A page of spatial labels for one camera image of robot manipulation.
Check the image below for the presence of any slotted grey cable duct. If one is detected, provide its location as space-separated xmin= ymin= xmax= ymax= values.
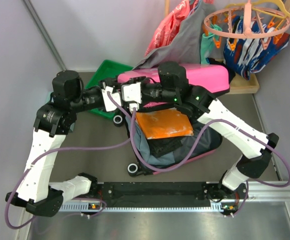
xmin=57 ymin=199 xmax=238 ymax=213

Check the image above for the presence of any light blue metal box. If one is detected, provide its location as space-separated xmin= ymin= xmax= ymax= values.
xmin=45 ymin=92 xmax=54 ymax=103

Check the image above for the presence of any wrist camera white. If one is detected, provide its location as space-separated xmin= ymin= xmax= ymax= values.
xmin=121 ymin=82 xmax=142 ymax=111
xmin=102 ymin=86 xmax=122 ymax=112

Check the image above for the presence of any teal green garment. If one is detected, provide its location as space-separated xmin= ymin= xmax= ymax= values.
xmin=200 ymin=33 xmax=215 ymax=65

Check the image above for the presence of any purple cable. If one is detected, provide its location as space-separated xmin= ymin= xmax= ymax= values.
xmin=130 ymin=107 xmax=290 ymax=218
xmin=4 ymin=91 xmax=137 ymax=230

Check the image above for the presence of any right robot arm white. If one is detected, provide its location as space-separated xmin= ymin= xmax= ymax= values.
xmin=118 ymin=61 xmax=279 ymax=198

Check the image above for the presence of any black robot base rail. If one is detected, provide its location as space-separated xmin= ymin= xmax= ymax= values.
xmin=95 ymin=182 xmax=247 ymax=208

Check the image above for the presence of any dark navy folded garment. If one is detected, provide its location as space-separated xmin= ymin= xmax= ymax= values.
xmin=206 ymin=57 xmax=236 ymax=84

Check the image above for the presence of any black denim garment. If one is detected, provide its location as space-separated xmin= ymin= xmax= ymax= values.
xmin=147 ymin=136 xmax=183 ymax=158

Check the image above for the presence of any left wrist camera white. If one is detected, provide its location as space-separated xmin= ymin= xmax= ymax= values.
xmin=102 ymin=86 xmax=122 ymax=112

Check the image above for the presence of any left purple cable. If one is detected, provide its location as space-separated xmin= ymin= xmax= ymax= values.
xmin=4 ymin=91 xmax=137 ymax=230

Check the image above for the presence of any blue white patterned garment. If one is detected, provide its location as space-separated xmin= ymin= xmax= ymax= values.
xmin=222 ymin=14 xmax=290 ymax=81

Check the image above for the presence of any orange white tie-dye garment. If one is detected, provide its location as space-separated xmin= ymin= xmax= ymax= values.
xmin=135 ymin=108 xmax=194 ymax=140

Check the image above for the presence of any yellow clothes hanger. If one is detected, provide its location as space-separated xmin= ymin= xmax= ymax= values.
xmin=225 ymin=0 xmax=290 ymax=18

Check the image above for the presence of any pink hard-shell suitcase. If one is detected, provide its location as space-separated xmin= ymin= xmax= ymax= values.
xmin=117 ymin=61 xmax=233 ymax=177

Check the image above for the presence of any pink round clip hanger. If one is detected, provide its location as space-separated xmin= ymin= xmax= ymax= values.
xmin=203 ymin=0 xmax=290 ymax=49

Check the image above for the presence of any grey hanging garment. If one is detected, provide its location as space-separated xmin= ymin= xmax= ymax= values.
xmin=133 ymin=1 xmax=216 ymax=70

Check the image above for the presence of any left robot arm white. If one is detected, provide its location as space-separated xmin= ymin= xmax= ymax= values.
xmin=6 ymin=70 xmax=122 ymax=217

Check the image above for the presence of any light blue grey garment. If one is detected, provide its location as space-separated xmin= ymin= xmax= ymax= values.
xmin=133 ymin=120 xmax=176 ymax=168

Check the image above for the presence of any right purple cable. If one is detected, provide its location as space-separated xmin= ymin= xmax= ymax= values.
xmin=130 ymin=107 xmax=290 ymax=218

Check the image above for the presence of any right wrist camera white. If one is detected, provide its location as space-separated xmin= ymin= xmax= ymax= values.
xmin=121 ymin=82 xmax=142 ymax=111

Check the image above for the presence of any green plastic tray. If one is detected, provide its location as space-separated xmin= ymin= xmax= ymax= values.
xmin=85 ymin=59 xmax=133 ymax=120

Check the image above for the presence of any coral pink patterned garment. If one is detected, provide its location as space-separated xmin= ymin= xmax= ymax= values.
xmin=144 ymin=0 xmax=202 ymax=57

